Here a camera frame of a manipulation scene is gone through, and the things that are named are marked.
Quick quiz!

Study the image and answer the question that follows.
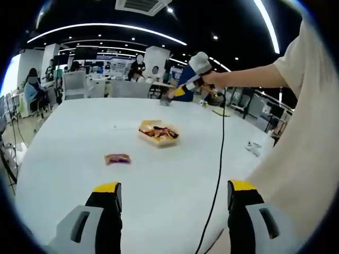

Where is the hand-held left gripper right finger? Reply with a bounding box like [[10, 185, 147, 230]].
[[227, 179, 300, 254]]

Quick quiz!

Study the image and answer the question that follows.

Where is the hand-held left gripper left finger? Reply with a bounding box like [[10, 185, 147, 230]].
[[42, 182, 123, 254]]

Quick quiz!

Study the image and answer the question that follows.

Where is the cream hexagonal container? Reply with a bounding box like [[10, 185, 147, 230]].
[[137, 119, 180, 149]]

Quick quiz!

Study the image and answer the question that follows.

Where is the tan purple-print food packet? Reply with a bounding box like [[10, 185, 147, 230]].
[[104, 153, 132, 166]]

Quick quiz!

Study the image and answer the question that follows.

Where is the person's right hand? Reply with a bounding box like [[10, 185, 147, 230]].
[[202, 71, 228, 90]]

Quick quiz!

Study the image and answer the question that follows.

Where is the white mesh office chair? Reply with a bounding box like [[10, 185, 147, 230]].
[[61, 70, 88, 101], [109, 80, 152, 99]]

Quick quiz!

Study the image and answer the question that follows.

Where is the small white device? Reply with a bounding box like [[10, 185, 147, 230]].
[[244, 141, 262, 157]]

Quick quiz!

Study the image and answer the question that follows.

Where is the wide curved ceiling light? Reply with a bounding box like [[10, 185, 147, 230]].
[[253, 0, 281, 55]]

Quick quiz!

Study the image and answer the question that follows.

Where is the ceiling air conditioner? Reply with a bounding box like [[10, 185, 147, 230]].
[[115, 0, 173, 17]]

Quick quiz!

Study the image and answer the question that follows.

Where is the thin ceiling light strip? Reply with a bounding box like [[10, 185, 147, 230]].
[[26, 22, 188, 46]]

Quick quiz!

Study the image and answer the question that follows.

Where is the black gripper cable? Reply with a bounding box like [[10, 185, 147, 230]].
[[194, 87, 227, 254]]

